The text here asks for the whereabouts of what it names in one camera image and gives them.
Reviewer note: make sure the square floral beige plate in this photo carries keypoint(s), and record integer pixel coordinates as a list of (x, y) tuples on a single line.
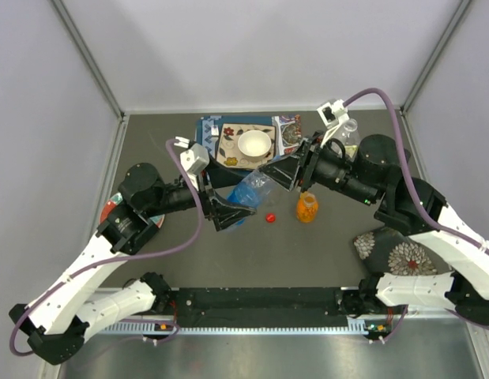
[(228, 154)]

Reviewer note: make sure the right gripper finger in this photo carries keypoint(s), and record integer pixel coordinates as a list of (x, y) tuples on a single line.
[(283, 171), (293, 150)]

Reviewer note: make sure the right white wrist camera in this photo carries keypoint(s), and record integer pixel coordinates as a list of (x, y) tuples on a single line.
[(333, 115)]

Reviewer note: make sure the large clear juice bottle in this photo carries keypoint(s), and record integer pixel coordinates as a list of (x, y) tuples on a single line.
[(348, 136)]

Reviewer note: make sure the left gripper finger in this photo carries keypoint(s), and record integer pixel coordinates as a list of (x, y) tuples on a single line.
[(225, 213), (222, 177)]

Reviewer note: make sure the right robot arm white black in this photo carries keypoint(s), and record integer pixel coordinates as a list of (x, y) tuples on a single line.
[(379, 174)]

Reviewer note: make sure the blue cap water bottle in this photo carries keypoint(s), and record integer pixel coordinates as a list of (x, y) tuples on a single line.
[(253, 190)]

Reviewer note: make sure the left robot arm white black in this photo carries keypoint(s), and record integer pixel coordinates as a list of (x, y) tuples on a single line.
[(64, 318)]

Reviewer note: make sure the white ceramic bowl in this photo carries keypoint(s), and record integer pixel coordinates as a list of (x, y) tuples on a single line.
[(254, 144)]

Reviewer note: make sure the red cap clear bottle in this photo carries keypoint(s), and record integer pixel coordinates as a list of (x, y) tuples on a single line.
[(274, 199)]

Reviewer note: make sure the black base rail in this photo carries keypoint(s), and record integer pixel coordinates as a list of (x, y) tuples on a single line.
[(262, 307)]

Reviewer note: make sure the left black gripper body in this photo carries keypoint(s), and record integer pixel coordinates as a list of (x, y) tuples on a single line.
[(206, 197)]

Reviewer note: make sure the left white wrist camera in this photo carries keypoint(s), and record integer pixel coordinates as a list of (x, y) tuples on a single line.
[(194, 159)]

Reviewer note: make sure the blue patterned placemat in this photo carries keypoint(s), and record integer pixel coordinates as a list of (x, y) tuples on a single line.
[(288, 128)]

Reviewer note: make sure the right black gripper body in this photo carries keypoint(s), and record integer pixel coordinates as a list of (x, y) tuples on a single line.
[(311, 157)]

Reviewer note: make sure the orange juice bottle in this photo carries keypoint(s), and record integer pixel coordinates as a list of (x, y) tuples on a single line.
[(307, 207)]

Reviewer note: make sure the black floral square plate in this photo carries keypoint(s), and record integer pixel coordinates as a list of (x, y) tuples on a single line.
[(386, 250)]

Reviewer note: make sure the round red teal plate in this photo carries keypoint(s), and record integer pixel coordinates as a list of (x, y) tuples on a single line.
[(116, 199)]

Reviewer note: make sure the grey cable duct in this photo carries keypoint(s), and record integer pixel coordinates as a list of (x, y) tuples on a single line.
[(349, 327)]

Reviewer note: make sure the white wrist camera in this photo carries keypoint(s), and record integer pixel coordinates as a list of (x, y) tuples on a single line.
[(333, 115), (194, 159)]

